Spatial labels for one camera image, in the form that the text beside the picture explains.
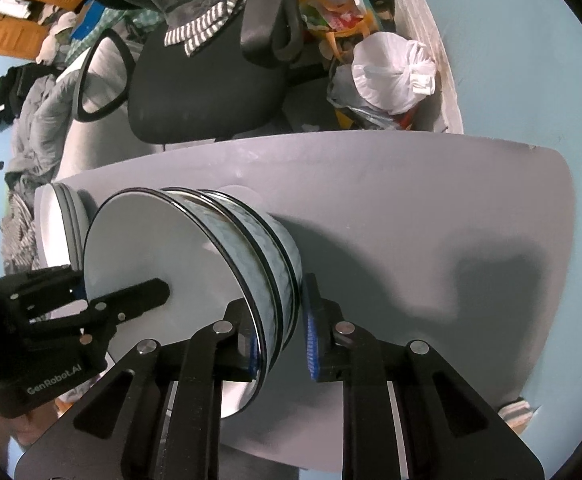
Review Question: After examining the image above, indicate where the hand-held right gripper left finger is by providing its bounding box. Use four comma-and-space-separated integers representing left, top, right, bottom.
13, 300, 264, 480

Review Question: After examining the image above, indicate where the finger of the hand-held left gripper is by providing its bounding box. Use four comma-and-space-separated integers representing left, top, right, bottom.
88, 278, 171, 323
0, 266, 88, 321

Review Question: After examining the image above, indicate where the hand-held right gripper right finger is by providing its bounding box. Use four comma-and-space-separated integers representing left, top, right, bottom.
301, 272, 544, 480

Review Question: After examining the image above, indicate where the white bowl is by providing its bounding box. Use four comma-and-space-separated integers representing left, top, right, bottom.
82, 187, 274, 421
161, 187, 294, 376
206, 185, 306, 356

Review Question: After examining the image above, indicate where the striped blanket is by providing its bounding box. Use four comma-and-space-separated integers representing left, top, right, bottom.
0, 192, 42, 273

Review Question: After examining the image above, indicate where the grey jacket on bed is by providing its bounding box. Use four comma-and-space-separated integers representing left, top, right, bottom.
3, 72, 92, 196

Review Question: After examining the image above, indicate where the black clothes pile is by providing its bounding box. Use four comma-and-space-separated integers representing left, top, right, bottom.
0, 64, 46, 131

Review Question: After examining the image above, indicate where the grey bed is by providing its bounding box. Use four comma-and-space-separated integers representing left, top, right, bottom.
53, 35, 172, 181

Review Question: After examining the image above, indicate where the black office chair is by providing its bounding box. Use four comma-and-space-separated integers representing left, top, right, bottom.
73, 0, 304, 146

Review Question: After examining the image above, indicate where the grey clothes pile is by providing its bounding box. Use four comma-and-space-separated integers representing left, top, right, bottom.
36, 10, 79, 66

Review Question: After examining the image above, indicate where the blue cardboard box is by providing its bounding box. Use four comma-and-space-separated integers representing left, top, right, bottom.
70, 2, 102, 41

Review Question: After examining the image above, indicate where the tied white plastic bag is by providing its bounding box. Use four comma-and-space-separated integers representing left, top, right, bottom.
351, 31, 437, 116

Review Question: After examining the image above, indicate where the green checked tablecloth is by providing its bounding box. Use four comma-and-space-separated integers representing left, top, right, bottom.
58, 0, 167, 68

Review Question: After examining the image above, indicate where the grey white striped cloth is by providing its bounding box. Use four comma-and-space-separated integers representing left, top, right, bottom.
163, 0, 249, 58

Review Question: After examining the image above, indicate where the yellow bag of packets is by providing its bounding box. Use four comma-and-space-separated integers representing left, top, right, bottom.
293, 0, 389, 61

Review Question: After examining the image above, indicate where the white ribbed panel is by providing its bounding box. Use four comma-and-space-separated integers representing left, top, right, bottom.
385, 0, 466, 135

